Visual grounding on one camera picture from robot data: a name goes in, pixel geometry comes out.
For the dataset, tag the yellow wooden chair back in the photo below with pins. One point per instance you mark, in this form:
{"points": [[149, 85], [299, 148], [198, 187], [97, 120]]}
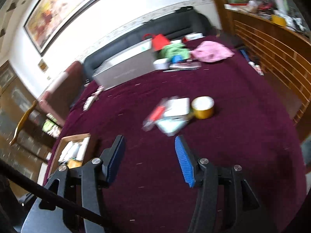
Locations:
{"points": [[24, 124]]}

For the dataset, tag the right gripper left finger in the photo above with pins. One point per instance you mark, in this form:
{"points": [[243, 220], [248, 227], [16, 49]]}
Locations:
{"points": [[82, 186]]}

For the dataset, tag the brown armchair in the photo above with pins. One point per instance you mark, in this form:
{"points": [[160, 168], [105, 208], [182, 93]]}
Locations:
{"points": [[63, 92]]}

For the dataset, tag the wooden shelf unit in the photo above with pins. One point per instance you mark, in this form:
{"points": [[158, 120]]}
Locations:
{"points": [[283, 55]]}

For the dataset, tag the white flat box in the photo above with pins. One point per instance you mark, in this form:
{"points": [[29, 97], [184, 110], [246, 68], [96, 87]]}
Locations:
{"points": [[176, 116]]}

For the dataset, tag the black sofa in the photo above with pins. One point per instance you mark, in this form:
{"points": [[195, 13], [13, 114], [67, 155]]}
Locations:
{"points": [[180, 23]]}

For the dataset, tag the yellow tape roll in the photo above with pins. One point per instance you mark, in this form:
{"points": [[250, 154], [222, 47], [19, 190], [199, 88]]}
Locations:
{"points": [[203, 107]]}

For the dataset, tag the green cloth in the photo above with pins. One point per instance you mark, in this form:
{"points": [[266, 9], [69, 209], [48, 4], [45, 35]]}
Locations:
{"points": [[169, 51]]}

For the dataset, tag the clear bag red item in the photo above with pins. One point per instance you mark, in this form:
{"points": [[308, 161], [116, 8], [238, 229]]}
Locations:
{"points": [[156, 114]]}

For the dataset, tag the white tube red label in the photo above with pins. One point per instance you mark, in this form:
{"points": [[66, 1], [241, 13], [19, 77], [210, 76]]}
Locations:
{"points": [[72, 154]]}

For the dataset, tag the framed painting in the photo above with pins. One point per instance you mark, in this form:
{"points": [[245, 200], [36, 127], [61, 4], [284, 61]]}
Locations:
{"points": [[49, 18]]}

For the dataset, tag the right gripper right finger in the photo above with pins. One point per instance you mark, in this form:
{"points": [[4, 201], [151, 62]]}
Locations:
{"points": [[241, 211]]}

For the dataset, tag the maroon bed cover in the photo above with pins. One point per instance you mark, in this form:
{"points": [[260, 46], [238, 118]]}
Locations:
{"points": [[250, 127]]}

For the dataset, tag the cardboard box tray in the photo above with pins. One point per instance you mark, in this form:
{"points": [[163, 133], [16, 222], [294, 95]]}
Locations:
{"points": [[73, 162]]}

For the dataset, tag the blue small object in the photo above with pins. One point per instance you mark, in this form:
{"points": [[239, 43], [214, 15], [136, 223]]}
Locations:
{"points": [[177, 59]]}

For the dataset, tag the grey shoe box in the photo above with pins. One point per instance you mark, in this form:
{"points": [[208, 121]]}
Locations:
{"points": [[130, 63]]}

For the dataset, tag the clear plastic package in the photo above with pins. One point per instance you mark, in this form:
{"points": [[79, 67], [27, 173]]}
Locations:
{"points": [[183, 66]]}

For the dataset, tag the white remote control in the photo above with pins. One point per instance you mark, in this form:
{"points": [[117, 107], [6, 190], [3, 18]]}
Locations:
{"points": [[90, 100]]}

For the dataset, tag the wooden cabinet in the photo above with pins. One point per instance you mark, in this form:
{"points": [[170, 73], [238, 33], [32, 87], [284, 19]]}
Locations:
{"points": [[31, 155]]}

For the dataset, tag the pink cloth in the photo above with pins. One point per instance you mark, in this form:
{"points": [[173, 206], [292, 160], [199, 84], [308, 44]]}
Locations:
{"points": [[211, 52]]}

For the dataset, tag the white small box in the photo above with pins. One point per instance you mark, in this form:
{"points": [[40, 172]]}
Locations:
{"points": [[161, 64]]}

